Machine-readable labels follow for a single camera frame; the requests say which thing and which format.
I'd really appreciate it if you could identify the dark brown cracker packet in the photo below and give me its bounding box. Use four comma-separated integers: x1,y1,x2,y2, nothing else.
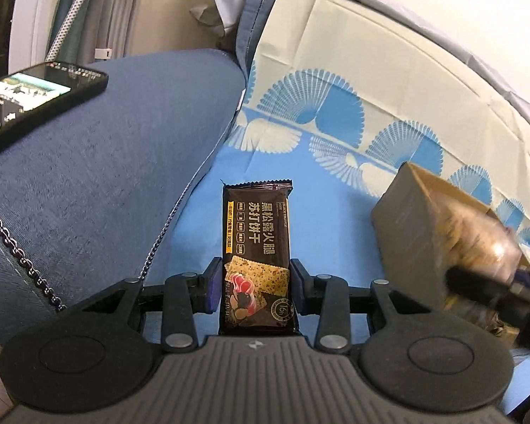
220,179,298,337

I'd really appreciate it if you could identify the blue sofa armrest cushion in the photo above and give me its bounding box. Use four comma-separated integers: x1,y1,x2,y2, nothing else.
0,48,248,346

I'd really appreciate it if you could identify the braided white hose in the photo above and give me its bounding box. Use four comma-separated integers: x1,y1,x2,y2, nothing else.
45,0,105,63

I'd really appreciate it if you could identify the blue white patterned sofa cover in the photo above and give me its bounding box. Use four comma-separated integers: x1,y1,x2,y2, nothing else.
145,0,530,416

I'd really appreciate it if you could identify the black smartphone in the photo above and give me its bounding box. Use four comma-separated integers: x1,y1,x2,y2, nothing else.
0,60,109,153

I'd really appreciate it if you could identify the brown cardboard box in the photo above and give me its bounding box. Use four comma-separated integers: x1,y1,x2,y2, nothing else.
370,161,530,348

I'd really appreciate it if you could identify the grey curtain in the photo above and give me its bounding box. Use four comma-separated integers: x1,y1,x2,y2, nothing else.
79,0,140,63

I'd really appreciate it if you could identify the clear peanut brittle packet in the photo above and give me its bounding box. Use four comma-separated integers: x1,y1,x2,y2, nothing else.
433,196,522,284

